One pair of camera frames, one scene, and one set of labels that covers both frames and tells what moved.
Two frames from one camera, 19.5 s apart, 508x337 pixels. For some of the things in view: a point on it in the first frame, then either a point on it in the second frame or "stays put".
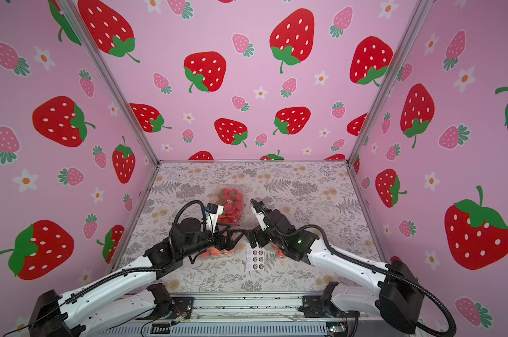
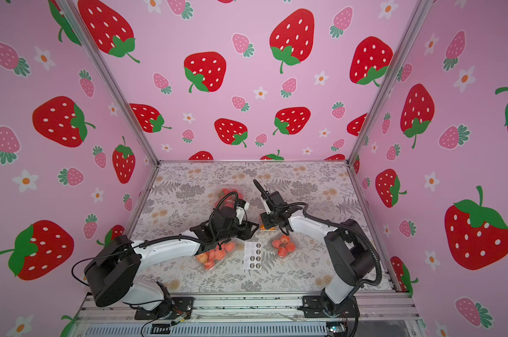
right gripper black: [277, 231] -> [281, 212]
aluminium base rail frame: [241, 315] stays put
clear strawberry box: [231, 196] stays put
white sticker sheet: [255, 258] stays put
